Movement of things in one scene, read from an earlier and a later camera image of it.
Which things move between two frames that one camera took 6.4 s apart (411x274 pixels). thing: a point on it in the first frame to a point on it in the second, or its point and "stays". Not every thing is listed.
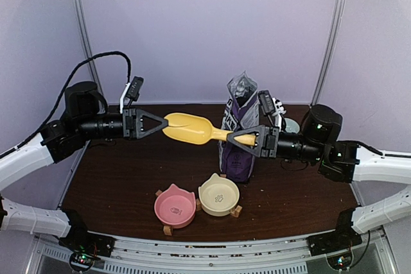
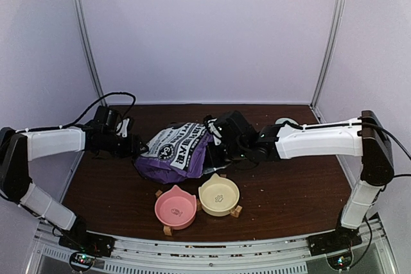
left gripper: x=137 y=115 to x=133 y=147
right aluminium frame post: x=336 y=31 stays
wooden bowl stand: x=236 y=211 stays
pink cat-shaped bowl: x=175 y=206 stays
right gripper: x=271 y=140 to x=213 y=161
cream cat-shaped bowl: x=218 y=196 stays
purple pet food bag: x=242 y=112 to x=176 y=151
